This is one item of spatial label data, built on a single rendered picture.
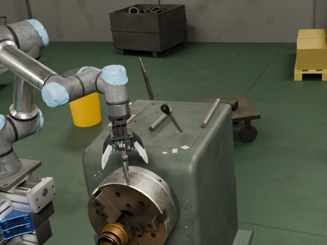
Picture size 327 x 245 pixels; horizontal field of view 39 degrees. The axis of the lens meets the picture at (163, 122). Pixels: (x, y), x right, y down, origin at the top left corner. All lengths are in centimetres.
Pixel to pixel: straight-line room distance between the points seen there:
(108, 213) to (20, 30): 71
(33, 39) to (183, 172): 72
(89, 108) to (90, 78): 381
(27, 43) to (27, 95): 26
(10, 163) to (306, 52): 478
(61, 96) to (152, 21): 629
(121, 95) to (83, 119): 391
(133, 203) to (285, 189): 236
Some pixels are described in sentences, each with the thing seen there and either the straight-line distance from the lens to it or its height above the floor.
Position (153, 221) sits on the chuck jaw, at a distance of 159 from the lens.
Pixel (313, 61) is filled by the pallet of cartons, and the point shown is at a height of 26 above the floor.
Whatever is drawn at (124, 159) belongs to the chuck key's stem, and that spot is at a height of 132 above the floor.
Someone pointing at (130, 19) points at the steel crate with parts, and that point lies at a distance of 791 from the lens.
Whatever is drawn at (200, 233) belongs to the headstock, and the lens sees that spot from 183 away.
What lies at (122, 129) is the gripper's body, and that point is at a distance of 147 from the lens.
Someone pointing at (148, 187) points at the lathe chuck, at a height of 121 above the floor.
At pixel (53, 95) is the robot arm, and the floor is 161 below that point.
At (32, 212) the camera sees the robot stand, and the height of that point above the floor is 102.
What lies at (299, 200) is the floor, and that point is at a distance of 374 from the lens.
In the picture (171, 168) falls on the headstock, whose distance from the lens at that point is 169.
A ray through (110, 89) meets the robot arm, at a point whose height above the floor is 160.
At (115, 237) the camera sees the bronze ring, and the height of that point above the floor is 111.
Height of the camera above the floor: 204
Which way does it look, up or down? 23 degrees down
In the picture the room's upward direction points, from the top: 6 degrees counter-clockwise
